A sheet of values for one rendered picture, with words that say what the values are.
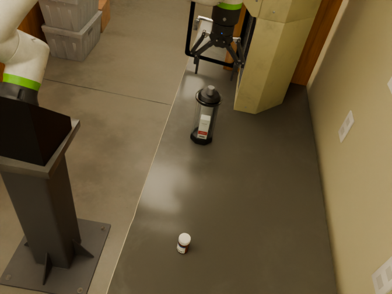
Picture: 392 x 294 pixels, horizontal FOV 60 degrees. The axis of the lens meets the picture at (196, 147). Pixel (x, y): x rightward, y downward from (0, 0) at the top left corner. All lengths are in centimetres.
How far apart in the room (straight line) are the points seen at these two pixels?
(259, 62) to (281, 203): 63
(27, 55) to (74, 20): 224
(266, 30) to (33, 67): 91
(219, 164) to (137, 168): 129
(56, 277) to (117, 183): 75
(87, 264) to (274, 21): 164
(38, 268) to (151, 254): 118
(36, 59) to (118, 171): 140
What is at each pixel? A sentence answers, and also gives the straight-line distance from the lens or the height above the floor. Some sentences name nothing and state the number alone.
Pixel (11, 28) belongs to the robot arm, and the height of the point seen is 139.
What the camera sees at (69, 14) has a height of 50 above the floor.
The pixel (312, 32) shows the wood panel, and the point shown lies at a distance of 194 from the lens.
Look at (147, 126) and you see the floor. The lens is 296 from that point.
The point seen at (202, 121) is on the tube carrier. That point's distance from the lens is 140.
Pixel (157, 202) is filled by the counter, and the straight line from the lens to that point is 125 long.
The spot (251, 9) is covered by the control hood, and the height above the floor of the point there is 144.
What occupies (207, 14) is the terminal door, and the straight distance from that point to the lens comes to 186.
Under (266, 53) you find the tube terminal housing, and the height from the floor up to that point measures 127.
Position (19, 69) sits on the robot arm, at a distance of 138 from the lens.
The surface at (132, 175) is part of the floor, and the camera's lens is 257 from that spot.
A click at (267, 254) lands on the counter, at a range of 122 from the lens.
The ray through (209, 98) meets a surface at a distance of 134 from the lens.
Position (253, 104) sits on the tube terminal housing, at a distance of 169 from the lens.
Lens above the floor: 195
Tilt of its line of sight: 44 degrees down
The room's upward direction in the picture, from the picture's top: 11 degrees clockwise
